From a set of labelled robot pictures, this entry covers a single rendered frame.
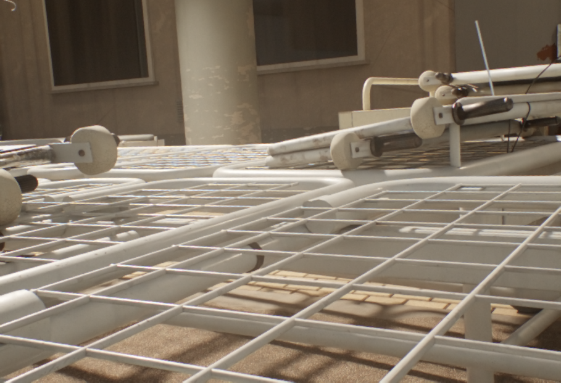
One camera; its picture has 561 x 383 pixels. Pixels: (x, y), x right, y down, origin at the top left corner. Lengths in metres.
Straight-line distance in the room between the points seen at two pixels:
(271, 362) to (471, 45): 5.10
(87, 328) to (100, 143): 0.40
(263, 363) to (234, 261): 1.05
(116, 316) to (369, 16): 6.41
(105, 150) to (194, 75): 4.27
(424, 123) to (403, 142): 0.12
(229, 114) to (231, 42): 0.53
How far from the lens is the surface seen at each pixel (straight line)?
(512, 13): 6.42
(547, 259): 0.78
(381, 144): 1.15
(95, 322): 0.52
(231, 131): 5.06
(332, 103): 6.97
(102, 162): 0.88
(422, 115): 1.02
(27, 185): 0.90
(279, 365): 1.67
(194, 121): 5.15
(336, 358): 1.69
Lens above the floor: 0.60
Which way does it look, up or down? 6 degrees down
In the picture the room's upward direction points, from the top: 4 degrees counter-clockwise
